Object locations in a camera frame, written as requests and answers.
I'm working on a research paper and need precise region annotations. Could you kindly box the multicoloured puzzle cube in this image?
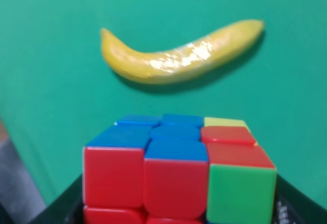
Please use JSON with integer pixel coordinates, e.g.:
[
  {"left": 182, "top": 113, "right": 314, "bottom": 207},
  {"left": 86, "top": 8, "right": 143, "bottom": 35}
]
[{"left": 83, "top": 114, "right": 277, "bottom": 223}]

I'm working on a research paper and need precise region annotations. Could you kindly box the yellow banana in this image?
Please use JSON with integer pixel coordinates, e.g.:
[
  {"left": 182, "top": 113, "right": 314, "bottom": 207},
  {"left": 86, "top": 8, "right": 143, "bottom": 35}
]
[{"left": 101, "top": 19, "right": 264, "bottom": 85}]

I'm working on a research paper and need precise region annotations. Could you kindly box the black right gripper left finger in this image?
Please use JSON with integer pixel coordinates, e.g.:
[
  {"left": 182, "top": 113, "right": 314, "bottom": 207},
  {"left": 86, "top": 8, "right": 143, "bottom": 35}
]
[{"left": 30, "top": 175, "right": 84, "bottom": 224}]

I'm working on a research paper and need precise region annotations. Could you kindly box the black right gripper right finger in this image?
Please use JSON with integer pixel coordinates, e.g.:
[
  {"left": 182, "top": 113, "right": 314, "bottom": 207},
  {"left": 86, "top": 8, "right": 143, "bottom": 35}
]
[{"left": 274, "top": 175, "right": 326, "bottom": 224}]

